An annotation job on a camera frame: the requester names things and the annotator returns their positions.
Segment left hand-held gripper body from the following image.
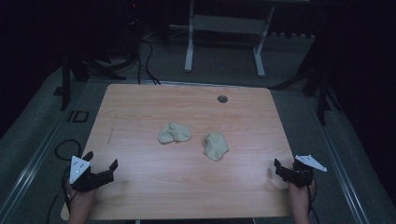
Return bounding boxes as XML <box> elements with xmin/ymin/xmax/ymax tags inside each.
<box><xmin>68</xmin><ymin>155</ymin><xmax>115</xmax><ymax>193</ymax></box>

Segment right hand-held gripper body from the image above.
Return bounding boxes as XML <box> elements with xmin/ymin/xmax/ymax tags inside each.
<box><xmin>281</xmin><ymin>154</ymin><xmax>328</xmax><ymax>188</ymax></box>

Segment pale green sock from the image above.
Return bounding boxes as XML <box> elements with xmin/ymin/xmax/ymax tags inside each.
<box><xmin>157</xmin><ymin>121</ymin><xmax>192</xmax><ymax>145</ymax></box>
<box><xmin>203</xmin><ymin>132</ymin><xmax>230</xmax><ymax>162</ymax></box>

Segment person's right hand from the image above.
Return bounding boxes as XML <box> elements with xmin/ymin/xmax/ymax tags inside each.
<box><xmin>288</xmin><ymin>182</ymin><xmax>315</xmax><ymax>203</ymax></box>

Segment person's left hand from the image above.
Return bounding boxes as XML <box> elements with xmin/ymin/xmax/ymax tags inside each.
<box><xmin>65</xmin><ymin>183</ymin><xmax>97</xmax><ymax>203</ymax></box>

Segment black metal stand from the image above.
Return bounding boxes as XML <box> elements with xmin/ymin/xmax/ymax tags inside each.
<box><xmin>53</xmin><ymin>54</ymin><xmax>127</xmax><ymax>112</ymax></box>
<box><xmin>270</xmin><ymin>59</ymin><xmax>342</xmax><ymax>126</ymax></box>

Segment right hand-held gripper black cable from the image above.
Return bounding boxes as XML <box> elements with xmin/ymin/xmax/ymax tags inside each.
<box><xmin>307</xmin><ymin>178</ymin><xmax>321</xmax><ymax>224</ymax></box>

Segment black looped floor cable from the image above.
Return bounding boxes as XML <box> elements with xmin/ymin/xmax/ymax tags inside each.
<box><xmin>46</xmin><ymin>139</ymin><xmax>83</xmax><ymax>224</ymax></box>

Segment metal floor rail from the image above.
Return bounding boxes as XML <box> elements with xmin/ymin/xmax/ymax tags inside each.
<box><xmin>306</xmin><ymin>96</ymin><xmax>373</xmax><ymax>224</ymax></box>
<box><xmin>0</xmin><ymin>92</ymin><xmax>94</xmax><ymax>218</ymax></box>

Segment black floor cables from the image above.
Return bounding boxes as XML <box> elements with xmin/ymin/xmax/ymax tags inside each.
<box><xmin>135</xmin><ymin>36</ymin><xmax>162</xmax><ymax>86</ymax></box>

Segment white desk frame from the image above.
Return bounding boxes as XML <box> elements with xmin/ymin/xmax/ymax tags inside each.
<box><xmin>184</xmin><ymin>0</ymin><xmax>276</xmax><ymax>78</ymax></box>

